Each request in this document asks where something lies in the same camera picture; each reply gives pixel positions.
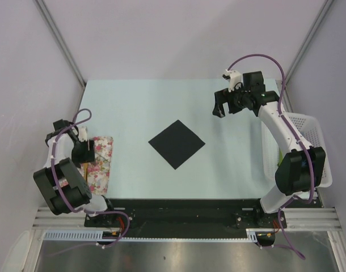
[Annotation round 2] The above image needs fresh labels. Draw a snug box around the white plastic basket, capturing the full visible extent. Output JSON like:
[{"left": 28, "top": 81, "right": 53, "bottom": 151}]
[{"left": 261, "top": 112, "right": 333, "bottom": 189}]

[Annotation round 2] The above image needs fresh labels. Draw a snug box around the black paper napkin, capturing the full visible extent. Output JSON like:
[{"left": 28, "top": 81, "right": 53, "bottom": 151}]
[{"left": 148, "top": 120, "right": 205, "bottom": 169}]

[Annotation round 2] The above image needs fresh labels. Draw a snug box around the floral cloth mat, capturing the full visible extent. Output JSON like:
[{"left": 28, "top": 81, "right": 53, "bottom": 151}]
[{"left": 87, "top": 136, "right": 113, "bottom": 196}]

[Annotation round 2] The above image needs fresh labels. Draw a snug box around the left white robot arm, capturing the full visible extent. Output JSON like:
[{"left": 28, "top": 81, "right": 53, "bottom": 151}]
[{"left": 33, "top": 120, "right": 117, "bottom": 227}]

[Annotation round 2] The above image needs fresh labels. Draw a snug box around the aluminium rail frame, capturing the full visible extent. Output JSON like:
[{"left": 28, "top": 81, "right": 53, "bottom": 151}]
[{"left": 32, "top": 207, "right": 341, "bottom": 231}]

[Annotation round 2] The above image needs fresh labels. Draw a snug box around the gold knife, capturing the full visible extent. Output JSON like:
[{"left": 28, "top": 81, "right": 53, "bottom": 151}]
[{"left": 82, "top": 163, "right": 88, "bottom": 180}]

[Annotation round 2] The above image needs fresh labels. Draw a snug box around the white cable duct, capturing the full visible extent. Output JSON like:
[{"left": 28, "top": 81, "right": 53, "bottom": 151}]
[{"left": 44, "top": 230, "right": 257, "bottom": 243}]

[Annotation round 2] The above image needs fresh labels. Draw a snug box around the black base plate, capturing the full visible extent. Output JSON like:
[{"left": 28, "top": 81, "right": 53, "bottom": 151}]
[{"left": 49, "top": 198, "right": 323, "bottom": 238}]

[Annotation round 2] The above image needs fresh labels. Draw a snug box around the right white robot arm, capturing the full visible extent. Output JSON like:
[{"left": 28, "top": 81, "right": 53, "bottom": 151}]
[{"left": 212, "top": 70, "right": 332, "bottom": 227}]

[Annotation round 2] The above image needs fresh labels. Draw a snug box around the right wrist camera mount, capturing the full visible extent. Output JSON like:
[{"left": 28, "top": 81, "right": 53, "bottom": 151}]
[{"left": 222, "top": 70, "right": 242, "bottom": 92}]

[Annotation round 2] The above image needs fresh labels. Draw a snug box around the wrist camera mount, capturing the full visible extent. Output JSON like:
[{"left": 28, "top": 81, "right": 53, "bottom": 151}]
[
  {"left": 222, "top": 70, "right": 242, "bottom": 92},
  {"left": 78, "top": 126, "right": 88, "bottom": 142}
]

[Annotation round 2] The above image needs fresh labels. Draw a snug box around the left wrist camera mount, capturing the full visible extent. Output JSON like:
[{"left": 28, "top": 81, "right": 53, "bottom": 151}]
[{"left": 78, "top": 126, "right": 88, "bottom": 142}]

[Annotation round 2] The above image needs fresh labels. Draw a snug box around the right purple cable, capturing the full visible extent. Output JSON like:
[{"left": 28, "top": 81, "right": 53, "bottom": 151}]
[{"left": 227, "top": 54, "right": 315, "bottom": 260}]

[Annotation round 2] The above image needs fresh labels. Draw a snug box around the green napkin roll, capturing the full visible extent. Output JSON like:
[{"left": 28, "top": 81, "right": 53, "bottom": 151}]
[{"left": 277, "top": 149, "right": 283, "bottom": 167}]

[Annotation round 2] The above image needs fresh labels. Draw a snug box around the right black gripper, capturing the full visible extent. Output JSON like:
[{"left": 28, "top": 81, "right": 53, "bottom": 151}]
[{"left": 213, "top": 83, "right": 250, "bottom": 118}]

